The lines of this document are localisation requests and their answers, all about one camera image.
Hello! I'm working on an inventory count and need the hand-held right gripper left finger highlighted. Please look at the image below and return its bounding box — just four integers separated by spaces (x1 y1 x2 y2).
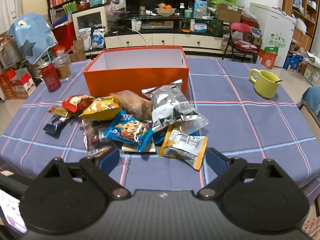
35 147 130 200

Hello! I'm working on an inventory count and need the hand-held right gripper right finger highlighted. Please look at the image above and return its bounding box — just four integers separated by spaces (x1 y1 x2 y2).
196 147 294 200

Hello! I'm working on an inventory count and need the gold packet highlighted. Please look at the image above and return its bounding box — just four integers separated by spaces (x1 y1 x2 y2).
121 142 157 153

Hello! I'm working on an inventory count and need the clear dried fruit packet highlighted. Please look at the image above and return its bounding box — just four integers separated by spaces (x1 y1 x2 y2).
82 119 116 158

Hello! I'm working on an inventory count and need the yellow grey snack packet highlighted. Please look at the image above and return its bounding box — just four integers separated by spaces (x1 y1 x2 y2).
159 125 209 171

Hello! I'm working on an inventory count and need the yellow cake packet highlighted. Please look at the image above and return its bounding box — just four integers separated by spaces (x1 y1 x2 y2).
78 96 123 121

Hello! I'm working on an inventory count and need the clear bread packet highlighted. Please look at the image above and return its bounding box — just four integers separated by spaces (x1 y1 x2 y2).
109 90 153 121

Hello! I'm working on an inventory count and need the dark blue snack packet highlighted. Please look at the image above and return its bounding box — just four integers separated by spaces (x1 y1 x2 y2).
42 116 74 139

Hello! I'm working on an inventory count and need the red snack packet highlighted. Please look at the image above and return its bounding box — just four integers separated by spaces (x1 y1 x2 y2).
62 94 95 113

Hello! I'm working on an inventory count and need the orange cracker packet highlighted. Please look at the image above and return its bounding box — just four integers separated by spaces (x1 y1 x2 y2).
47 105 73 117

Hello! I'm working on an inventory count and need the orange cardboard box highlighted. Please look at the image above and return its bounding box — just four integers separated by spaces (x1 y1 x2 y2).
83 46 190 103

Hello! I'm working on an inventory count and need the blue checked tablecloth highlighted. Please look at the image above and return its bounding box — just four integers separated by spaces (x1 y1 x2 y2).
0 56 320 205

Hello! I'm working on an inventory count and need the yellow-green mug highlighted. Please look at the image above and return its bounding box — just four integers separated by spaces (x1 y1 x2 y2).
248 69 282 99

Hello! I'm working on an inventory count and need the red drink can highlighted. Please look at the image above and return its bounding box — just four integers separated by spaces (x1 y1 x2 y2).
40 62 62 92

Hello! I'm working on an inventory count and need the clear plastic jar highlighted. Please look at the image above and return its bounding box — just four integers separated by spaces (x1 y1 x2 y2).
51 54 72 82

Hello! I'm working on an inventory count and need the orange paper bag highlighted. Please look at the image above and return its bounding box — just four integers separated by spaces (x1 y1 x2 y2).
257 47 279 70

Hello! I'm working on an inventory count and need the brown paper bag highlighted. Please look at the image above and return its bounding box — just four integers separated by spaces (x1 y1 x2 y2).
70 39 87 62

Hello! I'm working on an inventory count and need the red house printed box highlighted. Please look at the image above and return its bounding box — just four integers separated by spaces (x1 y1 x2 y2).
0 67 37 101

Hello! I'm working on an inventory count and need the blue white bag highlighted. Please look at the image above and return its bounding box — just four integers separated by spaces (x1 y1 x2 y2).
92 28 106 50

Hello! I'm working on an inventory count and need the white plastic bag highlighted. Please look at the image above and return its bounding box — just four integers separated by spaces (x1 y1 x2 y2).
78 28 92 51

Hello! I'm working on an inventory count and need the blue printed box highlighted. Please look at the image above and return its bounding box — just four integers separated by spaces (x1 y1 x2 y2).
284 54 304 72

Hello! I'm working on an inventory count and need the white television cabinet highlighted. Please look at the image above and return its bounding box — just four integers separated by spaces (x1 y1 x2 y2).
104 16 224 53

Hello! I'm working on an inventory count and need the dark green bag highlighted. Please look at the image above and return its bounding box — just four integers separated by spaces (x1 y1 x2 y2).
207 19 224 37

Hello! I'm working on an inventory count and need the low blue white box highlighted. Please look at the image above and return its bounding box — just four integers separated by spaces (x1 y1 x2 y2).
194 22 208 33

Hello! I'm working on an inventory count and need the red folding chair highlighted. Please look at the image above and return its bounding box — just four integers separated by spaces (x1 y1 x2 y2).
222 21 259 63

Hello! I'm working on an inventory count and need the white glass-door cabinet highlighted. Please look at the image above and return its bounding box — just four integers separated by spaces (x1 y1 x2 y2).
72 6 107 34

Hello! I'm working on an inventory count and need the brown cardboard box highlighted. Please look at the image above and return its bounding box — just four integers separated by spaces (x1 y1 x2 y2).
216 4 243 23

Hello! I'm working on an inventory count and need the blue star printed cloth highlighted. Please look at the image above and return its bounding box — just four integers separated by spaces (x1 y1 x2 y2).
6 12 58 65

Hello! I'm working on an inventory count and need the beige fruit bowl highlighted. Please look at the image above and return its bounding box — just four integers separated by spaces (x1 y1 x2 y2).
155 7 176 16

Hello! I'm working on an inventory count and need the dark bookshelf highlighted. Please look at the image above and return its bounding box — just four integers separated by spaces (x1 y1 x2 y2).
46 0 83 25

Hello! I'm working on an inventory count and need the white standing air conditioner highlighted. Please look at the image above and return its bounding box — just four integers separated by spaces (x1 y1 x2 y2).
20 0 48 20

